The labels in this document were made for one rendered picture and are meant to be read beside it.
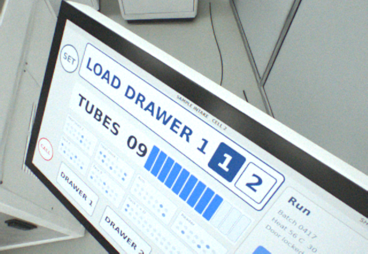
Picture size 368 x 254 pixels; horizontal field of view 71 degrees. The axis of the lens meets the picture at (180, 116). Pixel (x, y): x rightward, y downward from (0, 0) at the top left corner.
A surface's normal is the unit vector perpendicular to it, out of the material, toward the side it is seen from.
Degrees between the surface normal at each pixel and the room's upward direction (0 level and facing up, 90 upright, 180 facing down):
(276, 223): 50
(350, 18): 90
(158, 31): 0
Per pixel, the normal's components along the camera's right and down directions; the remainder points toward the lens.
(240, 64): 0.00, -0.52
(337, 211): -0.49, 0.17
